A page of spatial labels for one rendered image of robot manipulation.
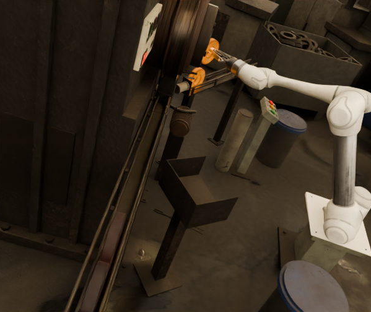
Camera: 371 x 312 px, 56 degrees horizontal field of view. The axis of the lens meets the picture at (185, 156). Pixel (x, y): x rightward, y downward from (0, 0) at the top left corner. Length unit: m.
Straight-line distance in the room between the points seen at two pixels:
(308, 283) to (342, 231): 0.34
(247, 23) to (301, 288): 3.27
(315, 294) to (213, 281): 0.59
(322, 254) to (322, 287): 0.57
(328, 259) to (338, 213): 0.51
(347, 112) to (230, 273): 1.08
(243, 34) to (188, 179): 3.00
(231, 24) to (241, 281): 3.07
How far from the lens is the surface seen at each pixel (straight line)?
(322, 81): 4.16
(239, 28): 4.37
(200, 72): 2.27
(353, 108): 1.68
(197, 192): 1.54
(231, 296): 2.04
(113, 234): 1.08
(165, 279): 1.95
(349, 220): 1.92
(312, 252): 2.29
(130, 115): 1.38
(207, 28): 1.57
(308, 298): 1.67
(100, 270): 1.01
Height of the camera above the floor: 1.58
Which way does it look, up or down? 35 degrees down
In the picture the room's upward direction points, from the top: 20 degrees clockwise
